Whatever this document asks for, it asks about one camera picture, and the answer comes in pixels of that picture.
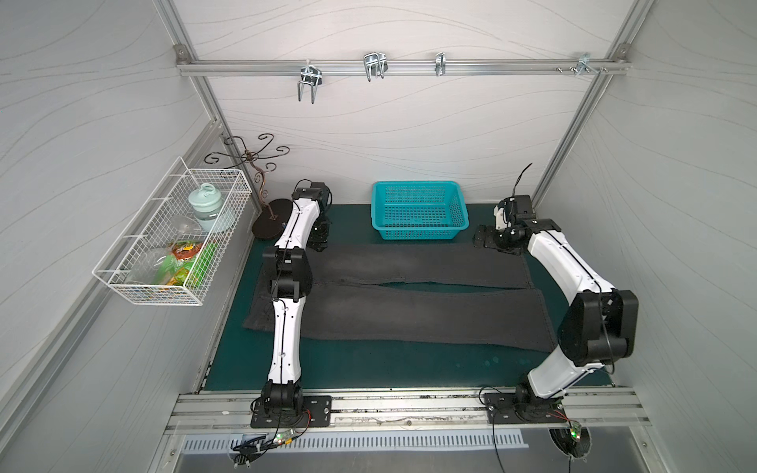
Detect dark grey long pants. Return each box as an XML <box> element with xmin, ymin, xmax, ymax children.
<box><xmin>241</xmin><ymin>240</ymin><xmax>558</xmax><ymax>354</ymax></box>

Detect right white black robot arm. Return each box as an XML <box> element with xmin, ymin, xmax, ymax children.
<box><xmin>473</xmin><ymin>219</ymin><xmax>639</xmax><ymax>411</ymax></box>

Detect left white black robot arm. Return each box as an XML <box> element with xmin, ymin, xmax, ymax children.
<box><xmin>261</xmin><ymin>194</ymin><xmax>326</xmax><ymax>414</ymax></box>

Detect ornate metal hook stand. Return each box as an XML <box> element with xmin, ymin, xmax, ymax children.
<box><xmin>224</xmin><ymin>133</ymin><xmax>293</xmax><ymax>240</ymax></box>

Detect teal plastic basket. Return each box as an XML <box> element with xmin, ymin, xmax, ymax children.
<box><xmin>371</xmin><ymin>181</ymin><xmax>469</xmax><ymax>240</ymax></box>

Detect pale green lidded jar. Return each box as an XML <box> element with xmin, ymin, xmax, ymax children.
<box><xmin>187</xmin><ymin>182</ymin><xmax>224</xmax><ymax>221</ymax></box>

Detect clear plastic bag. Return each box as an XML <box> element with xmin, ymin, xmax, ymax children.
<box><xmin>124</xmin><ymin>215</ymin><xmax>202</xmax><ymax>285</ymax></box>

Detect colourful snack packet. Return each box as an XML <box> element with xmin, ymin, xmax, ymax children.
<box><xmin>153</xmin><ymin>240</ymin><xmax>218</xmax><ymax>289</ymax></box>

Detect green table mat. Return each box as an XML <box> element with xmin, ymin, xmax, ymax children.
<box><xmin>204</xmin><ymin>204</ymin><xmax>569</xmax><ymax>394</ymax></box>

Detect metal double hook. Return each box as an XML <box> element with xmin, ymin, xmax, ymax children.
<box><xmin>298</xmin><ymin>65</ymin><xmax>323</xmax><ymax>104</ymax></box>

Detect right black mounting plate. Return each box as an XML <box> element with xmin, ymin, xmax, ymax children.
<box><xmin>481</xmin><ymin>392</ymin><xmax>568</xmax><ymax>425</ymax></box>

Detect black mounting plate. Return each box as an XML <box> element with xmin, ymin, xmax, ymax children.
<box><xmin>481</xmin><ymin>392</ymin><xmax>568</xmax><ymax>425</ymax></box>
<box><xmin>250</xmin><ymin>395</ymin><xmax>332</xmax><ymax>429</ymax></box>

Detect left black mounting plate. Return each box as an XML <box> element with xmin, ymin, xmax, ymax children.
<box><xmin>250</xmin><ymin>395</ymin><xmax>332</xmax><ymax>429</ymax></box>

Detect small metal clip hook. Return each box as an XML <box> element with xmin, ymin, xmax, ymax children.
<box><xmin>435</xmin><ymin>52</ymin><xmax>447</xmax><ymax>77</ymax></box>

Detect metal loop hook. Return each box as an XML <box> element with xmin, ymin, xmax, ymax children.
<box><xmin>363</xmin><ymin>52</ymin><xmax>388</xmax><ymax>82</ymax></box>

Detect right circuit board in hole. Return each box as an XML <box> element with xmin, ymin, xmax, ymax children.
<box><xmin>549</xmin><ymin>421</ymin><xmax>591</xmax><ymax>458</ymax></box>

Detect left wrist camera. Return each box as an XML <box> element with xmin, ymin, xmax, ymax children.
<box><xmin>292</xmin><ymin>179</ymin><xmax>331</xmax><ymax>213</ymax></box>

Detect white wire wall basket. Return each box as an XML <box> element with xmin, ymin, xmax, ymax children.
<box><xmin>93</xmin><ymin>158</ymin><xmax>252</xmax><ymax>307</ymax></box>

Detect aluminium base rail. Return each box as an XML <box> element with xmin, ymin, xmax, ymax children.
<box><xmin>166</xmin><ymin>386</ymin><xmax>651</xmax><ymax>435</ymax></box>

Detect metal bracket hook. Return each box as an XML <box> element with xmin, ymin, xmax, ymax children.
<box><xmin>555</xmin><ymin>53</ymin><xmax>608</xmax><ymax>77</ymax></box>

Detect white slotted cable duct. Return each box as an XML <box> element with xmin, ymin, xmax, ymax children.
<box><xmin>179</xmin><ymin>430</ymin><xmax>530</xmax><ymax>455</ymax></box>

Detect left circuit board with wires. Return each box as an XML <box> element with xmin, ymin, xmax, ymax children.
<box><xmin>232</xmin><ymin>430</ymin><xmax>300</xmax><ymax>467</ymax></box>

